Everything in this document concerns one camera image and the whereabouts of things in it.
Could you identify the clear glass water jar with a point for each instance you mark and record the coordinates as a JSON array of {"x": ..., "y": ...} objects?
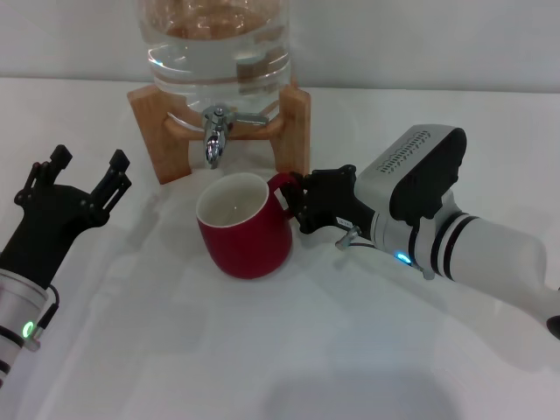
[{"x": 210, "y": 65}]

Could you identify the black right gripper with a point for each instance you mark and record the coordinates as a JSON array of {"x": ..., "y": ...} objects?
[{"x": 337, "y": 201}]

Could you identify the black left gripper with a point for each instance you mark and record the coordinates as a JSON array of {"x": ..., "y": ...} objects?
[{"x": 44, "y": 232}]

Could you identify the chrome faucet tap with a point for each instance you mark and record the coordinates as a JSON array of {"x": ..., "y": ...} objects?
[{"x": 214, "y": 142}]

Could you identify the wooden jar stand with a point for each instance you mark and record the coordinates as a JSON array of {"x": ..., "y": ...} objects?
[{"x": 151, "y": 131}]

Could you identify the silver black wrist camera box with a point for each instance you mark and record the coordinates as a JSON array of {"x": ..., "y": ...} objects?
[{"x": 415, "y": 170}]

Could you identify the red ceramic cup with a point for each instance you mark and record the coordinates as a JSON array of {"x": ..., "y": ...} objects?
[{"x": 245, "y": 245}]

